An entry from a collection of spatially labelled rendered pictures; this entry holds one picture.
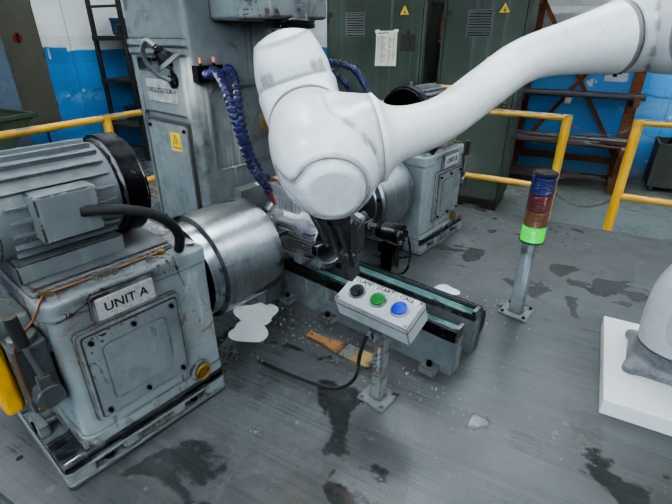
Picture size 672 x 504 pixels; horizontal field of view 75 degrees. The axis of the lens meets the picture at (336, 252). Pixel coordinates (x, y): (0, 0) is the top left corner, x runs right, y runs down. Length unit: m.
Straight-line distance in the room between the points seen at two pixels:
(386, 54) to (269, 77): 3.96
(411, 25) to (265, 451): 3.97
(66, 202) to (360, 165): 0.49
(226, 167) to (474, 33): 3.24
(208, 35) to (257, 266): 0.61
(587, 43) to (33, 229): 0.85
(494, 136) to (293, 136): 3.90
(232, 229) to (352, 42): 3.82
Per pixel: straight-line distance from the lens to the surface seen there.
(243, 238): 1.00
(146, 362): 0.91
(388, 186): 1.39
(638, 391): 1.19
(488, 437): 1.01
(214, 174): 1.32
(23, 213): 0.81
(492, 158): 4.35
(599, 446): 1.08
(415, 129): 0.51
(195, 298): 0.93
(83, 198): 0.79
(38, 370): 0.84
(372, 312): 0.84
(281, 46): 0.59
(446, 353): 1.08
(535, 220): 1.24
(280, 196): 1.27
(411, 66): 4.45
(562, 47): 0.74
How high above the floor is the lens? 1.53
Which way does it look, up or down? 26 degrees down
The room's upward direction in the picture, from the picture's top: straight up
